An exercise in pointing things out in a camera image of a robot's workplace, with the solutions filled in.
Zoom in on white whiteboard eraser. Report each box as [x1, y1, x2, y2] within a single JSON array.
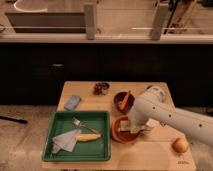
[[120, 120, 131, 132]]

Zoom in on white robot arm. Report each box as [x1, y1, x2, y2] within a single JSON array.
[[128, 86, 213, 147]]

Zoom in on red bowl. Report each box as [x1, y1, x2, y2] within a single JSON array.
[[111, 116, 140, 144]]

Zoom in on dark brown bowl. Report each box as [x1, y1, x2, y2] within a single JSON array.
[[113, 92, 135, 114]]

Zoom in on white cup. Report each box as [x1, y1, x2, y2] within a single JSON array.
[[143, 119, 158, 134]]

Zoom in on red spoon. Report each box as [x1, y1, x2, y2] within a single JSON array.
[[119, 91, 131, 110]]

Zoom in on wooden table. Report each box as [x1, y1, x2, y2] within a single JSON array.
[[42, 81, 196, 171]]

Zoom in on orange fruit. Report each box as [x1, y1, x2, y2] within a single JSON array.
[[172, 138, 189, 153]]

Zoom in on yellow banana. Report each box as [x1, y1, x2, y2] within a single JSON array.
[[76, 134, 101, 142]]

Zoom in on silver fork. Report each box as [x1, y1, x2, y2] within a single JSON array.
[[72, 118, 99, 134]]

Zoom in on blue sponge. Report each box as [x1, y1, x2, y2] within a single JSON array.
[[64, 95, 81, 110]]

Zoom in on grey cloth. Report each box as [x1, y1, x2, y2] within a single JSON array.
[[52, 129, 81, 154]]

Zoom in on green plastic tray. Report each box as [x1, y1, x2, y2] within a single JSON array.
[[42, 111, 111, 162]]

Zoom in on black object on floor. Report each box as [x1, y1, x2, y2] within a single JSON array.
[[0, 115, 28, 124]]

